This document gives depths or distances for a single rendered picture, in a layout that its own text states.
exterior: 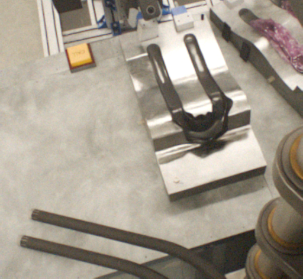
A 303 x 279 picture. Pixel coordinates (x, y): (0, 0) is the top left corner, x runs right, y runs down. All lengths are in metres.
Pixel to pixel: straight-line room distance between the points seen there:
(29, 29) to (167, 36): 1.40
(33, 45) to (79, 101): 1.23
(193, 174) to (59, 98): 0.48
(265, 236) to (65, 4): 1.21
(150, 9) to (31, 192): 0.58
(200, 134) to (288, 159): 0.77
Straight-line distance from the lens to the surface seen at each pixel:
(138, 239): 1.27
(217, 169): 1.37
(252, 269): 1.11
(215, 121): 1.41
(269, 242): 0.87
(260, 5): 1.67
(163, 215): 1.39
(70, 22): 2.53
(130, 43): 1.55
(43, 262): 1.41
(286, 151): 0.65
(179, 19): 1.55
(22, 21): 2.89
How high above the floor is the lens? 2.12
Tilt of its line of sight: 62 degrees down
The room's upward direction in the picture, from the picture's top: 11 degrees counter-clockwise
